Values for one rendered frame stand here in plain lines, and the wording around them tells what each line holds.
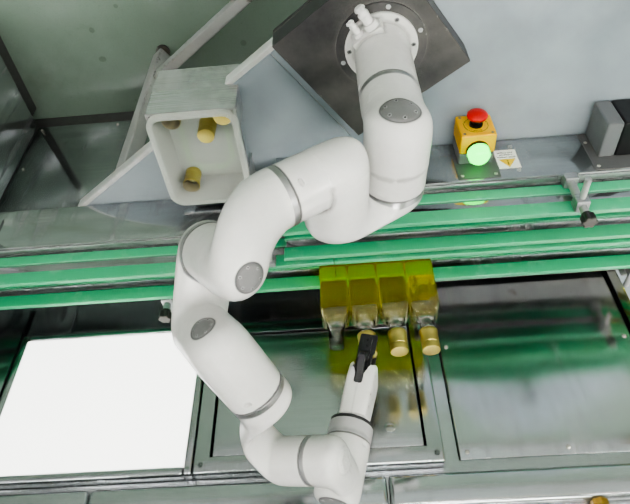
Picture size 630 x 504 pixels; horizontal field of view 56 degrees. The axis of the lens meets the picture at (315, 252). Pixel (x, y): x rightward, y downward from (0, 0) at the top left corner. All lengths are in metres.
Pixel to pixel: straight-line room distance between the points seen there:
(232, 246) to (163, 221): 0.66
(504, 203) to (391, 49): 0.40
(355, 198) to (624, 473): 0.72
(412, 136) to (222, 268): 0.31
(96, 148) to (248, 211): 1.35
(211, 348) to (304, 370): 0.52
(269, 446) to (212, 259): 0.37
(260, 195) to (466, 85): 0.62
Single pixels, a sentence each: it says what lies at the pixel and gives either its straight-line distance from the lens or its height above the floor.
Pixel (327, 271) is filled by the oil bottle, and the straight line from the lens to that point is 1.20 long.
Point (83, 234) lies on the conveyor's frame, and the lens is 1.39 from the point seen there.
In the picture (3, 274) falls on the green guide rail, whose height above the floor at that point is 0.94.
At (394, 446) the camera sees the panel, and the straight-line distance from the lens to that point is 1.17.
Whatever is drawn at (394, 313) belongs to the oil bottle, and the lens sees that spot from 1.14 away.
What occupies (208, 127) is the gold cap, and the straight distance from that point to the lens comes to 1.18.
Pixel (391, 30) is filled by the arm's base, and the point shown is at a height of 0.85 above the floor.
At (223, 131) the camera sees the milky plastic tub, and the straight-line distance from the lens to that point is 1.23.
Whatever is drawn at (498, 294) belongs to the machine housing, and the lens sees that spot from 1.43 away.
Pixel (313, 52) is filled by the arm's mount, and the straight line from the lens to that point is 1.08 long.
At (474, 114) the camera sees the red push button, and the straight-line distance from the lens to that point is 1.21.
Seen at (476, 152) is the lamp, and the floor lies 0.85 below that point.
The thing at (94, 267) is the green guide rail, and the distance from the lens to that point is 1.33.
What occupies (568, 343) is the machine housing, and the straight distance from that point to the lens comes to 1.38.
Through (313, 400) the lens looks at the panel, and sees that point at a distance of 1.22.
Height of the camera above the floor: 1.76
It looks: 43 degrees down
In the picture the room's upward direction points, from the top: 179 degrees clockwise
